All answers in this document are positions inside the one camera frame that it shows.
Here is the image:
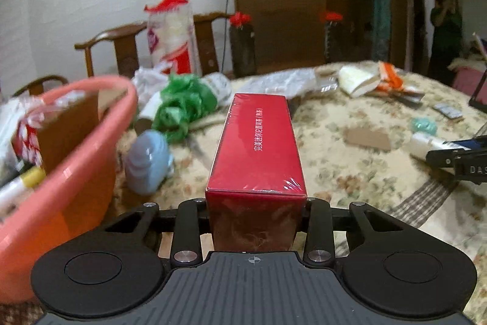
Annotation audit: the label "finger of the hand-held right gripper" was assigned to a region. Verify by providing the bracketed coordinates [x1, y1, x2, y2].
[425, 149, 463, 168]

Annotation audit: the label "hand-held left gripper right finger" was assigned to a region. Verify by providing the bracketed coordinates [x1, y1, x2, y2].
[303, 197, 405, 267]

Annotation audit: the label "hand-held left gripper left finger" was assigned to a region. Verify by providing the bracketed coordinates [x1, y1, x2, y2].
[104, 197, 209, 267]

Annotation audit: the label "white plastic tube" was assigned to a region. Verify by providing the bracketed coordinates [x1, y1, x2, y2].
[404, 132, 463, 160]

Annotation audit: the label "red rectangular box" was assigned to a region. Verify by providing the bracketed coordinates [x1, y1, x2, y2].
[205, 93, 308, 253]

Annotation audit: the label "orange white ribbon packet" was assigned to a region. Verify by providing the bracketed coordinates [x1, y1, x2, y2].
[375, 62, 425, 105]

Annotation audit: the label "white cream paper packet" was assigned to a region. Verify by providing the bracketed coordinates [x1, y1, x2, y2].
[338, 65, 381, 98]

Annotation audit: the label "pink plastic basin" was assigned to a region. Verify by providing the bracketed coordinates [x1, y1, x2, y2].
[0, 76, 138, 305]

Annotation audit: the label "floral cloth covered desktop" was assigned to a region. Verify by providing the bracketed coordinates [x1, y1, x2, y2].
[110, 60, 487, 325]

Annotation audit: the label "small teal cap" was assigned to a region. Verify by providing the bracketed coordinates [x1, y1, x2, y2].
[413, 117, 438, 135]

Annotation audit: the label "silver blister pack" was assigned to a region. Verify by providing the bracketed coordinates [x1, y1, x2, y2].
[433, 103, 464, 120]

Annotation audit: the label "light blue bottle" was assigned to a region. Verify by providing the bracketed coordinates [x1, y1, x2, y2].
[125, 130, 175, 195]

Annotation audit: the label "flat brown cardboard piece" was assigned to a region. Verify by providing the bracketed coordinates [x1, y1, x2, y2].
[343, 127, 392, 152]

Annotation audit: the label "pink cloth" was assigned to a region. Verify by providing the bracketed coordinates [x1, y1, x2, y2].
[452, 65, 487, 97]

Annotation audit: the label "white fluffy cloth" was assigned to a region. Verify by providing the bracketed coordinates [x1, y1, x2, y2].
[449, 56, 487, 72]

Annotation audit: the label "white cylindrical bottle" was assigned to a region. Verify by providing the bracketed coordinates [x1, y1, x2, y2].
[134, 91, 166, 133]

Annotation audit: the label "green plastic bag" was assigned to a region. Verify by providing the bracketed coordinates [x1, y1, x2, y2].
[152, 74, 218, 143]

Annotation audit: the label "white patterned roll package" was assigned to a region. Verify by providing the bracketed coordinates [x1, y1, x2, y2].
[201, 73, 233, 108]

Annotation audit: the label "long clear plastic wrapper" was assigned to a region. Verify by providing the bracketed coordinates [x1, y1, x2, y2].
[238, 68, 339, 101]

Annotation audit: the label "white plastic bag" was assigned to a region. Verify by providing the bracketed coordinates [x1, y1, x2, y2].
[131, 66, 170, 108]

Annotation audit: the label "brown cardboard box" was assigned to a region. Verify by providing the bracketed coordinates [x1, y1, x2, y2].
[36, 93, 100, 173]

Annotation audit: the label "dark vase red flowers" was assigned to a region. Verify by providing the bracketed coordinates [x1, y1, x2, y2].
[228, 12, 257, 78]
[320, 10, 345, 64]

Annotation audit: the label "white tube yellow cap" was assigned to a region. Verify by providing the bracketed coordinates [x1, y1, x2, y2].
[0, 167, 46, 211]

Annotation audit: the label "red white checked packet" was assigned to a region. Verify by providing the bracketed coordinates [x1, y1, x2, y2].
[11, 106, 54, 162]

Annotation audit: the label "tall red white package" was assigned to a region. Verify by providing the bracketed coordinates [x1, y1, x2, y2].
[144, 0, 202, 76]

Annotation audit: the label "round back wooden chair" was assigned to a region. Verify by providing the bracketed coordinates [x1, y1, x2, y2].
[11, 75, 70, 97]

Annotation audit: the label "clear plastic bag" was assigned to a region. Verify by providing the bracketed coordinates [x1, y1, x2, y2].
[0, 97, 42, 181]

